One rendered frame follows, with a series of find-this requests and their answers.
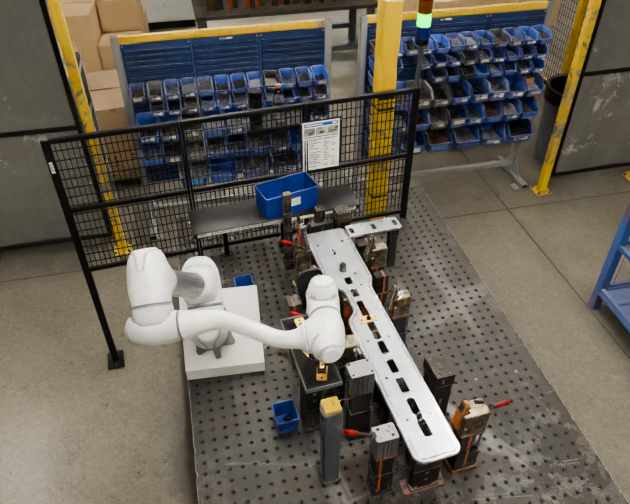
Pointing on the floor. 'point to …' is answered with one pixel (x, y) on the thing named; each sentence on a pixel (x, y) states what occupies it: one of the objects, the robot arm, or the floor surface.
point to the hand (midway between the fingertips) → (322, 364)
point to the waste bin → (549, 114)
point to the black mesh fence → (232, 175)
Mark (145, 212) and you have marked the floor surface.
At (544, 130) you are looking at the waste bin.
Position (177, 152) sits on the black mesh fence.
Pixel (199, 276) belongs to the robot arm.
